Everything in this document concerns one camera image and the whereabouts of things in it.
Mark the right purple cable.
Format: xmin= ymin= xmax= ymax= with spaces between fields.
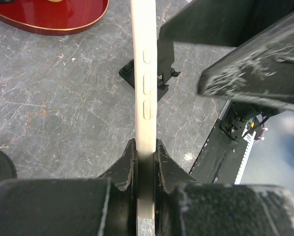
xmin=254 ymin=115 xmax=269 ymax=143

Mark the black folding phone stand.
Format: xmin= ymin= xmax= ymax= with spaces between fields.
xmin=118 ymin=41 xmax=181 ymax=93

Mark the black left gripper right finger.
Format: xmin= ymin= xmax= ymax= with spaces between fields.
xmin=154 ymin=140 xmax=294 ymax=236

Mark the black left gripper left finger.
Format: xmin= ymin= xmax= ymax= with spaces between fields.
xmin=0 ymin=139 xmax=137 ymax=236

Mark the white slotted cable duct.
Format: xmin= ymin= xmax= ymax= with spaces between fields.
xmin=235 ymin=131 xmax=256 ymax=184

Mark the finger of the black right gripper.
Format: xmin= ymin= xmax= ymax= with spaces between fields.
xmin=159 ymin=0 xmax=294 ymax=47
xmin=197 ymin=12 xmax=294 ymax=111

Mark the red round tray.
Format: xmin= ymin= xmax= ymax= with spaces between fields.
xmin=0 ymin=0 xmax=109 ymax=36

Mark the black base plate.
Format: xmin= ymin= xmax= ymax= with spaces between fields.
xmin=190 ymin=100 xmax=259 ymax=184

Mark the phone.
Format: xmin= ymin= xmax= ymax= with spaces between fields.
xmin=131 ymin=0 xmax=157 ymax=219

